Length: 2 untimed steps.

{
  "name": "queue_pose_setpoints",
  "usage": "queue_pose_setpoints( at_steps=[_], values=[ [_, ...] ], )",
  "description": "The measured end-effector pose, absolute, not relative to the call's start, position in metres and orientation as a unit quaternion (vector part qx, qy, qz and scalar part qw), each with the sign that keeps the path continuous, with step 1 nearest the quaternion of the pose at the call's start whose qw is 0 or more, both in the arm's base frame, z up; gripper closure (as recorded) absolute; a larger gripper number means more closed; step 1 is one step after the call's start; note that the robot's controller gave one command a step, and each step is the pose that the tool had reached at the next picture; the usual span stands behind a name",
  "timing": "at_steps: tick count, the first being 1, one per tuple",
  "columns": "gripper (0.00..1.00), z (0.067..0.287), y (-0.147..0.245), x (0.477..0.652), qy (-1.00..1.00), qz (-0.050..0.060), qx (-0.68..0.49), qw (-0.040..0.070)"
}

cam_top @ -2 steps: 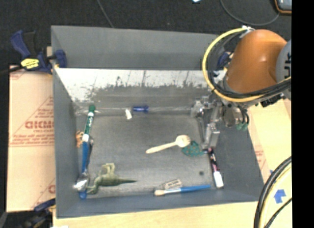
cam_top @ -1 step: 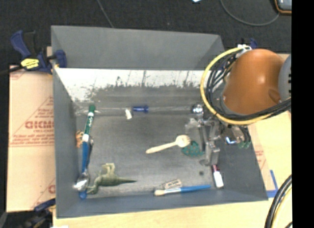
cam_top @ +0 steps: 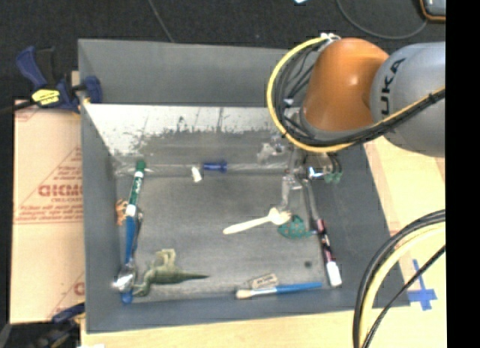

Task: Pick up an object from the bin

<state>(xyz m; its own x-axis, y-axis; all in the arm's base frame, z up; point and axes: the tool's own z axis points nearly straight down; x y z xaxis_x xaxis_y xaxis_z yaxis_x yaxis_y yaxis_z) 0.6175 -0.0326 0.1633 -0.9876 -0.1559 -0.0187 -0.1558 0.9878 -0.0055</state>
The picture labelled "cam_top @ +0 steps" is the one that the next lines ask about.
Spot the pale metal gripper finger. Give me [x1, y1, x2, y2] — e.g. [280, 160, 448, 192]
[280, 175, 303, 209]
[303, 178, 320, 227]

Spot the white plastic fork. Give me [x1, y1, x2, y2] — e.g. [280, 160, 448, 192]
[222, 206, 293, 236]

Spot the pink black marker white cap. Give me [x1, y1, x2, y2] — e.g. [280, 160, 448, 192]
[315, 218, 344, 288]

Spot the grey metal bin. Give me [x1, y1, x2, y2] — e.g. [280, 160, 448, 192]
[77, 38, 410, 335]

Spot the small tan printed tag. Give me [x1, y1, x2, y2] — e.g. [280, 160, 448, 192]
[249, 272, 279, 290]

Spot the green toy dinosaur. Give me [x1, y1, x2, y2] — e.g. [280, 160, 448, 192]
[131, 247, 210, 298]

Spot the green and white marker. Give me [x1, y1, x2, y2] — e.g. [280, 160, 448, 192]
[124, 160, 147, 217]

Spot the orange toy animal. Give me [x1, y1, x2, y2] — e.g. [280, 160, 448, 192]
[114, 199, 128, 227]

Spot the brown cardboard board red print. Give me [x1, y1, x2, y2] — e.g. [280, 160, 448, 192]
[10, 99, 86, 326]

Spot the blue handled paintbrush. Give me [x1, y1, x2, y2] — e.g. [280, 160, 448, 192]
[235, 281, 324, 300]

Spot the blue handled metal spoon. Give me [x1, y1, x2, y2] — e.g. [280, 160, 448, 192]
[112, 214, 138, 292]

